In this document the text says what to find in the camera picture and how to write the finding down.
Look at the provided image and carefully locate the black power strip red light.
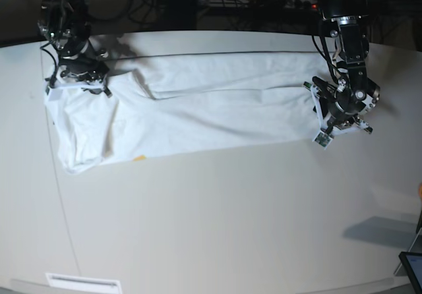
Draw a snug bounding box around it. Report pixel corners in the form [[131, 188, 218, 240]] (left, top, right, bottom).
[[204, 0, 318, 11]]

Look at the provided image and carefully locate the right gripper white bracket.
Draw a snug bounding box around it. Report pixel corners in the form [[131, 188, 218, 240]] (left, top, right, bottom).
[[44, 75, 111, 102]]

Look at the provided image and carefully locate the tablet with dark frame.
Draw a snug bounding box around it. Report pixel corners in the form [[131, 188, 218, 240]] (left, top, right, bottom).
[[399, 252, 421, 294]]

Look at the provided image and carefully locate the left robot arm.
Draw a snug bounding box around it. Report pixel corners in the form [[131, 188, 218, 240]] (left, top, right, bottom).
[[304, 0, 380, 148]]

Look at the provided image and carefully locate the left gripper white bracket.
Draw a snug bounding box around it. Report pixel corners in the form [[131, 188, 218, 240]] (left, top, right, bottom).
[[303, 82, 373, 149]]

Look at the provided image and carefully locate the white printed T-shirt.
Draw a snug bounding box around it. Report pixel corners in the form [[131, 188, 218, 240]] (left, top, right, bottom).
[[45, 52, 328, 174]]

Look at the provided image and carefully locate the white paper label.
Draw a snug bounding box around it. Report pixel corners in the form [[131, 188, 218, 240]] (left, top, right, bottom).
[[45, 273, 123, 294]]

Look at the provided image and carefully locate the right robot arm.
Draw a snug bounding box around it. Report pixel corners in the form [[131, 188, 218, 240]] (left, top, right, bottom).
[[38, 0, 111, 100]]

